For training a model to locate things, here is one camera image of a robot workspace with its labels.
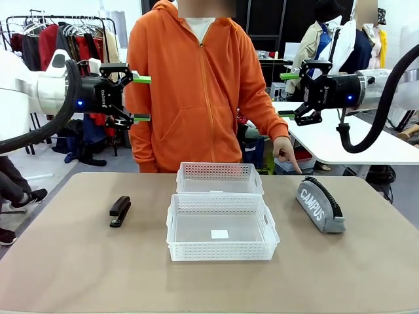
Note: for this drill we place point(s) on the black sneaker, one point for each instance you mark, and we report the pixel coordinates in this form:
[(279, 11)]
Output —
[(32, 198), (6, 237)]

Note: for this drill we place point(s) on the figure in navy garment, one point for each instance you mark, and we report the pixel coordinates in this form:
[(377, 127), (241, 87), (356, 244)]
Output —
[(361, 49)]

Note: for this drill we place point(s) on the person's left forearm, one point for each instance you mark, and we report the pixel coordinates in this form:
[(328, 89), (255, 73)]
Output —
[(273, 121)]

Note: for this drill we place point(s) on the bystander in grey trousers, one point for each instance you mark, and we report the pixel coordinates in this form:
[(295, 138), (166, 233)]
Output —
[(11, 183)]

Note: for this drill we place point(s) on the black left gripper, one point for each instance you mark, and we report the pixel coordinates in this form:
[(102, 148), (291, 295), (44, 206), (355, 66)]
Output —
[(98, 96)]

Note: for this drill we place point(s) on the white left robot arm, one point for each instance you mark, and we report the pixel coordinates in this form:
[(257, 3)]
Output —
[(19, 95)]

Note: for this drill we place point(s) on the mannequin with beige coat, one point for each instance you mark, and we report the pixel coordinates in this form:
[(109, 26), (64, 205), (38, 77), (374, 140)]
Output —
[(311, 42)]

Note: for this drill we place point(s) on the grey hanging jacket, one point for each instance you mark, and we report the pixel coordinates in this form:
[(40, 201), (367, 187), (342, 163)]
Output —
[(63, 41)]

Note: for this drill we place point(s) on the wooden mannequin feet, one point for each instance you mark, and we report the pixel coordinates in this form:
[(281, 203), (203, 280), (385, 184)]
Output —
[(409, 131)]

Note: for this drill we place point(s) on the grey CAMPUS pencil case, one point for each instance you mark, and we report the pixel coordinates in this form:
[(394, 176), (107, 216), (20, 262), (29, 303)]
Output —
[(314, 206)]

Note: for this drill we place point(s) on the black stapler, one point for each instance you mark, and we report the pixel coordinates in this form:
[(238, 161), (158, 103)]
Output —
[(119, 211)]

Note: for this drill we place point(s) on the dark clothes pile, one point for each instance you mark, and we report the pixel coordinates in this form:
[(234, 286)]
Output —
[(85, 153)]

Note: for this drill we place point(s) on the green bag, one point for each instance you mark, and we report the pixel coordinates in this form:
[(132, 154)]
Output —
[(269, 165)]

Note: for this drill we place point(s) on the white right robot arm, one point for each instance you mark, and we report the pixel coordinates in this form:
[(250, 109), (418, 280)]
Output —
[(376, 85)]

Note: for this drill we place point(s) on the dark grey hanging garment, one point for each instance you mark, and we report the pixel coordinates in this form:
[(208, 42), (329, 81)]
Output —
[(31, 52)]

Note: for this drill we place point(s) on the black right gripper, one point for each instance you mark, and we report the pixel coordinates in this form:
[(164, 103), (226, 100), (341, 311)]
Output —
[(334, 91)]

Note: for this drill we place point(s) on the white background table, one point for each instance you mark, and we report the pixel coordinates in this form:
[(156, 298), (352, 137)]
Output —
[(327, 144)]

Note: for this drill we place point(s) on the black metal clothes rack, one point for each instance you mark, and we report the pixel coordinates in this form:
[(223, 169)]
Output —
[(115, 147)]

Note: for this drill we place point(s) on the blue hanging garment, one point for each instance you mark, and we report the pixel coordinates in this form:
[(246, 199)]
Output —
[(93, 131)]

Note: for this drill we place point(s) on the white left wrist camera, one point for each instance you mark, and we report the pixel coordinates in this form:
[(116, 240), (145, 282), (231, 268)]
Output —
[(94, 65)]

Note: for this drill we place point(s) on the red hanging jacket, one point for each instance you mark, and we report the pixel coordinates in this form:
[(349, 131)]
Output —
[(48, 45)]

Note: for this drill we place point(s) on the clear plastic storage bin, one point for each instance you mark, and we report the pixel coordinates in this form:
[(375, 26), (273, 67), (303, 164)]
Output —
[(294, 167)]

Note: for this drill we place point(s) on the yellow garment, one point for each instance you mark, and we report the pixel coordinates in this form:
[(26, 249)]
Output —
[(383, 45)]

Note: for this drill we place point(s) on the beige hanging garment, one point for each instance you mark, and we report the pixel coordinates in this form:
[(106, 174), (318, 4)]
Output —
[(111, 49)]

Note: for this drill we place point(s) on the person's right forearm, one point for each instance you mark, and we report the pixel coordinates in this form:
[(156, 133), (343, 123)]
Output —
[(142, 144)]

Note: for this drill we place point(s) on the person's left hand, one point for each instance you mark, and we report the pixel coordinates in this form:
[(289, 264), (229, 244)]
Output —
[(284, 150)]

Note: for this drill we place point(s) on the person in orange hoodie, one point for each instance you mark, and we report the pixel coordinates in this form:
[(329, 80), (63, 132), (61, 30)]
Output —
[(196, 98)]

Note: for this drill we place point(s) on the white garment on mannequin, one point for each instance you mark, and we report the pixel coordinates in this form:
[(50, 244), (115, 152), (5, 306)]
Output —
[(347, 42)]

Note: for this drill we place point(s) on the long red hanging dress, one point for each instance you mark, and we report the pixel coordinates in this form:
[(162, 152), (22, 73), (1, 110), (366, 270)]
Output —
[(89, 49)]

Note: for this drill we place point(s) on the white perforated plastic basket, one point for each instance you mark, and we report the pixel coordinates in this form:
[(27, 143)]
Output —
[(183, 183), (222, 252)]

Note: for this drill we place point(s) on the white board panel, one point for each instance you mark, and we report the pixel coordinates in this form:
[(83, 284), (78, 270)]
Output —
[(292, 51)]

